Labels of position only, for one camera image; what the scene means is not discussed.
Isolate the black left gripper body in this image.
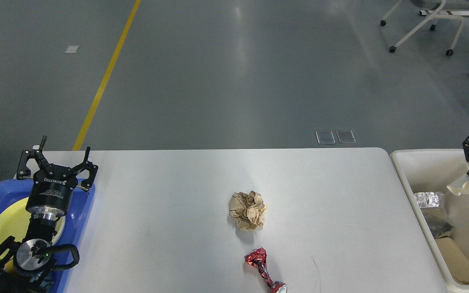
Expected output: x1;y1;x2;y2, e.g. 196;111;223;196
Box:
25;170;78;217

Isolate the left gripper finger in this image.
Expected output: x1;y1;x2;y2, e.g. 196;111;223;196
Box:
70;147;99;192
16;136;52;180

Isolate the yellow plastic plate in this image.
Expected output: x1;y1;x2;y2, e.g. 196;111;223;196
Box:
0;197;65;274

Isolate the brown paper bag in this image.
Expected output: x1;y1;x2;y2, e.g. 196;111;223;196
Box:
435;237;469;285

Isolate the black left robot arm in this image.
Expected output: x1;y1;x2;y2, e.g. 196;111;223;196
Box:
0;136;99;293

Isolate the white plate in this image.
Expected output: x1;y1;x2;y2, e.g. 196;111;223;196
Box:
52;216;66;245

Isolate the beige plastic bin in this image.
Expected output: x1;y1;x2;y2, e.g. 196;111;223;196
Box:
390;149;469;293

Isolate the white rolling chair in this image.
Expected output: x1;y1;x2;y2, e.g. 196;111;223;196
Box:
388;0;469;56

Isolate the crumpled brown paper ball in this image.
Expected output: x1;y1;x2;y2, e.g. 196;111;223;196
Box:
228;191;267;232

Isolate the red foil wrapper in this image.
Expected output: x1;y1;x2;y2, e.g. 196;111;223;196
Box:
244;247;288;293

